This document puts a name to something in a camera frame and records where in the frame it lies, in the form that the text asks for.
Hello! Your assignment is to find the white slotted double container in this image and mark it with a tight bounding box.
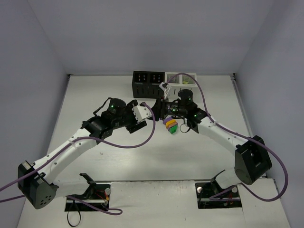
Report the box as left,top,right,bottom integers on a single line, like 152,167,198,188
165,72,199,100

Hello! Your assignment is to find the purple cable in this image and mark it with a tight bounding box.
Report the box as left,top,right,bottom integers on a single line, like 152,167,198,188
0,102,157,216
165,73,289,202

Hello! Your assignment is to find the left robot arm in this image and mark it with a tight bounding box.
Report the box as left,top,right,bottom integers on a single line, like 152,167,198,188
18,98,155,209

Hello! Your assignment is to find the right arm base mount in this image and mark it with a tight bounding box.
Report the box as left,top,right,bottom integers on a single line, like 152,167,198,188
195,170,242,209

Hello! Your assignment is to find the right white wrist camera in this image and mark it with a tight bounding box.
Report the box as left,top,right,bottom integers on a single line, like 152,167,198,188
159,82,171,99

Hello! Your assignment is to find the dark green lego piece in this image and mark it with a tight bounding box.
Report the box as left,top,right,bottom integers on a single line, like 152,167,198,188
168,125,178,134

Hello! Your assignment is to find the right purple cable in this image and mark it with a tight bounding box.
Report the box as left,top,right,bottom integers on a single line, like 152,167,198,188
165,73,289,202

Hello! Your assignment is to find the yellow curved lego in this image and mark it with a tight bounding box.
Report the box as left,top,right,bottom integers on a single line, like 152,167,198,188
165,119,178,128

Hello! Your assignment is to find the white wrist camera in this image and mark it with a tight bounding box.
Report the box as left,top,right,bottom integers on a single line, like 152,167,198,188
132,105,152,123
159,82,171,99

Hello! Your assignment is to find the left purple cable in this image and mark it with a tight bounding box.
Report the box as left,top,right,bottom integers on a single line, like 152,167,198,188
0,102,157,216

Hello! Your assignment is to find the black slotted double container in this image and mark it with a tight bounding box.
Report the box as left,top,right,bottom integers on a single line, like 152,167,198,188
132,71,165,99

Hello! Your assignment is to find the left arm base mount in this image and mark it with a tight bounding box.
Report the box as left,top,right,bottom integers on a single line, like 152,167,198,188
65,173,111,212

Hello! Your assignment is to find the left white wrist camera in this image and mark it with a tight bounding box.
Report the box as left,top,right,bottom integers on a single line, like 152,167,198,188
132,105,152,123

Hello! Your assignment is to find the pink patterned lego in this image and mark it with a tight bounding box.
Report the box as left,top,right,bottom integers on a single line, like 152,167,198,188
167,122,178,131

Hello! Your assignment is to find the purple curved lego top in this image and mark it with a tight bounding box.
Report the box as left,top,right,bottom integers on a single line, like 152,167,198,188
162,116,172,125

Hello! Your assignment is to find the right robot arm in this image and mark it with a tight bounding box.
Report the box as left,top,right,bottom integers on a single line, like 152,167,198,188
152,89,272,189

